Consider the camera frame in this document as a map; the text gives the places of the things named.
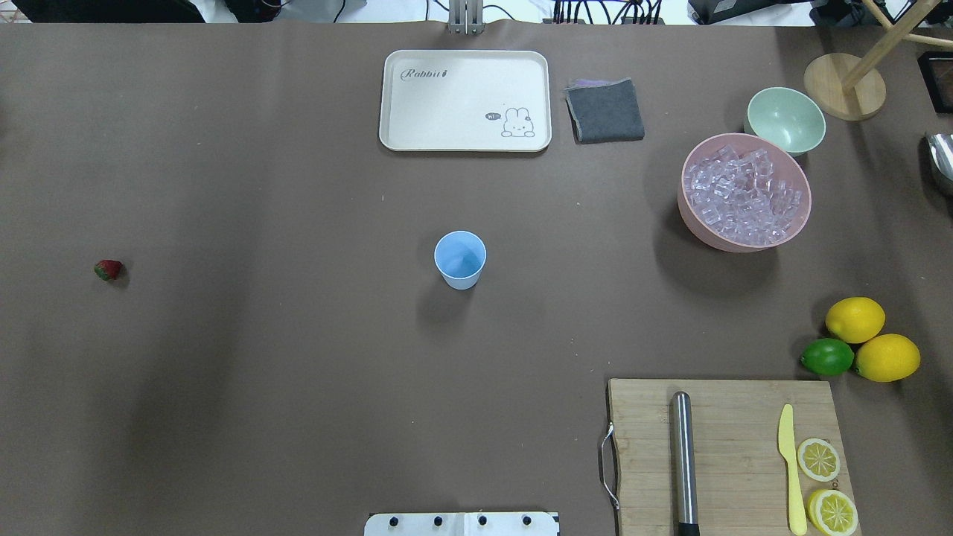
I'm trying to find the red strawberry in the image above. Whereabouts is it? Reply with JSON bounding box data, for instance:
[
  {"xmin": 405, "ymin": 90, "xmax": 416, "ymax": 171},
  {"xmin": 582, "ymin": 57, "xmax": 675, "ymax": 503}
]
[{"xmin": 93, "ymin": 259, "xmax": 124, "ymax": 281}]

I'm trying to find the light blue plastic cup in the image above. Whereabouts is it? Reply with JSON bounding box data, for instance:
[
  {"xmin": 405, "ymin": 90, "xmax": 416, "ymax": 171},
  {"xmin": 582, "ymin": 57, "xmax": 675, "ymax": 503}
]
[{"xmin": 433, "ymin": 230, "xmax": 487, "ymax": 290}]

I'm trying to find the pile of clear ice cubes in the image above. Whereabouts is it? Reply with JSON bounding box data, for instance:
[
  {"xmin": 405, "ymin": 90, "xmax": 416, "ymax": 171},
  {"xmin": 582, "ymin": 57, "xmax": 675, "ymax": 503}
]
[{"xmin": 682, "ymin": 144, "xmax": 808, "ymax": 248}]

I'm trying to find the wooden cup tree stand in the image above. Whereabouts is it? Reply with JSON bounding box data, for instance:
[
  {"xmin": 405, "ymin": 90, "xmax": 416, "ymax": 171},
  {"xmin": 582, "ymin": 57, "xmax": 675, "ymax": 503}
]
[{"xmin": 804, "ymin": 1, "xmax": 952, "ymax": 121}]

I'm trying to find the metal ice scoop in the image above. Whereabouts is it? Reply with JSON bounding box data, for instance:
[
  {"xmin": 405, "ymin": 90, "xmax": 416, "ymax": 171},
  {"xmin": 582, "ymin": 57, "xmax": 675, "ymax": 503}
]
[{"xmin": 925, "ymin": 133, "xmax": 952, "ymax": 198}]

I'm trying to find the cream rabbit tray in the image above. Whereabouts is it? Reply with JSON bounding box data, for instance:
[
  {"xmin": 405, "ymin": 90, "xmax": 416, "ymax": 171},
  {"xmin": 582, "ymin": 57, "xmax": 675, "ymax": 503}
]
[{"xmin": 378, "ymin": 50, "xmax": 552, "ymax": 153}]

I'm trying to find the grey folded cloth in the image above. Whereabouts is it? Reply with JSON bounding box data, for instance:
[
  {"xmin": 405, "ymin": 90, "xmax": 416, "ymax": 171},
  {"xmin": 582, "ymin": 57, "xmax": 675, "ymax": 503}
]
[{"xmin": 563, "ymin": 78, "xmax": 646, "ymax": 144}]

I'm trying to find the steel cylinder tool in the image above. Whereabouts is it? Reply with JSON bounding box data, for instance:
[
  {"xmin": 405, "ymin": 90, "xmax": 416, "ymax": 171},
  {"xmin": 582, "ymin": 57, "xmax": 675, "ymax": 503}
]
[{"xmin": 671, "ymin": 391, "xmax": 700, "ymax": 535}]

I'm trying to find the pink bowl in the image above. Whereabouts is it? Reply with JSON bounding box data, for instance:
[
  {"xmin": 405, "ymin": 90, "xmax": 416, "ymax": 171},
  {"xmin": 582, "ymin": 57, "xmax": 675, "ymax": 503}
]
[{"xmin": 678, "ymin": 133, "xmax": 812, "ymax": 253}]

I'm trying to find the wooden cutting board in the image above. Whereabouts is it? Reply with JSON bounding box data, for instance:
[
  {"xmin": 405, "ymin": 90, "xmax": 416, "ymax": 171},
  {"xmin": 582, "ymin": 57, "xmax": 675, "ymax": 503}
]
[{"xmin": 607, "ymin": 379, "xmax": 845, "ymax": 535}]

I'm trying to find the mint green bowl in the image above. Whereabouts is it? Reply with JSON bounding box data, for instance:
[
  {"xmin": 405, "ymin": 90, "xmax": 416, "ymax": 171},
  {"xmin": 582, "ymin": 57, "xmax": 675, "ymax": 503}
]
[{"xmin": 743, "ymin": 87, "xmax": 826, "ymax": 157}]

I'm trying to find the green lime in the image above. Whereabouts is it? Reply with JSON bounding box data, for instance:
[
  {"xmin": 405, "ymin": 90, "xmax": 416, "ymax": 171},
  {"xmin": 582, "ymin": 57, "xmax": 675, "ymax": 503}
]
[{"xmin": 800, "ymin": 338, "xmax": 855, "ymax": 376}]

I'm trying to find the upper lemon slice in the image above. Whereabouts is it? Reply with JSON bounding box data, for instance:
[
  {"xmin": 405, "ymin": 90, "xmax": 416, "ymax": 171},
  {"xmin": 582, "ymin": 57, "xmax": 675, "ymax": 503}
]
[{"xmin": 796, "ymin": 437, "xmax": 843, "ymax": 482}]

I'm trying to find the lemon slice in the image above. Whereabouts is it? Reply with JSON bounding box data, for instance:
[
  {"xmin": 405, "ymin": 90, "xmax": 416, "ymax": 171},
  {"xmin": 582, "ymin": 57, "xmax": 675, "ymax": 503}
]
[
  {"xmin": 807, "ymin": 489, "xmax": 860, "ymax": 535},
  {"xmin": 796, "ymin": 437, "xmax": 843, "ymax": 482}
]

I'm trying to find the lower yellow lemon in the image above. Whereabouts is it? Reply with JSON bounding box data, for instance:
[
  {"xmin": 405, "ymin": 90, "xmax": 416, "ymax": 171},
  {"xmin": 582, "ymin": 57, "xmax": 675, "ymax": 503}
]
[{"xmin": 854, "ymin": 334, "xmax": 922, "ymax": 383}]

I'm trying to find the lower lemon slice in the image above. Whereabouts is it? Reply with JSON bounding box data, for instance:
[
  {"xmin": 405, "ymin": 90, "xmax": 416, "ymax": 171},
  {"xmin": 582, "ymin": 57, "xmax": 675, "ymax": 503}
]
[{"xmin": 807, "ymin": 489, "xmax": 860, "ymax": 535}]

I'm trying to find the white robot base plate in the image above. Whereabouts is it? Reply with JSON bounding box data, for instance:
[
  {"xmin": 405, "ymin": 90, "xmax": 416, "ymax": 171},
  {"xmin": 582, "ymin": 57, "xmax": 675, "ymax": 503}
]
[{"xmin": 363, "ymin": 511, "xmax": 561, "ymax": 535}]

